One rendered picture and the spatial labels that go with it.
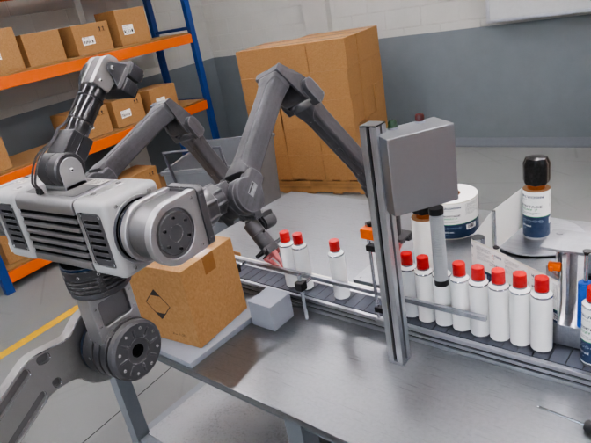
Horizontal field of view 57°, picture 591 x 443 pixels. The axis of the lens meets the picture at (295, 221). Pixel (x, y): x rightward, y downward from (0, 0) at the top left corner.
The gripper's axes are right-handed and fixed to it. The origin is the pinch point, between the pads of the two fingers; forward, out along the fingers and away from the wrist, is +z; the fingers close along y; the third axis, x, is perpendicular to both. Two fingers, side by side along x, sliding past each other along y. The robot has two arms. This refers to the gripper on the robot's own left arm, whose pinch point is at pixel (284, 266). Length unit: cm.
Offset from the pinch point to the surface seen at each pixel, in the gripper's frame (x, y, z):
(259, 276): 13.7, -1.2, -3.5
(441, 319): -44, -3, 40
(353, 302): -19.0, -2.4, 23.2
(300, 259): -12.1, -2.6, 1.9
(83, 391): 173, -27, -20
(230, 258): -3.1, -18.0, -12.2
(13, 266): 299, 22, -146
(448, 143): -83, -7, 4
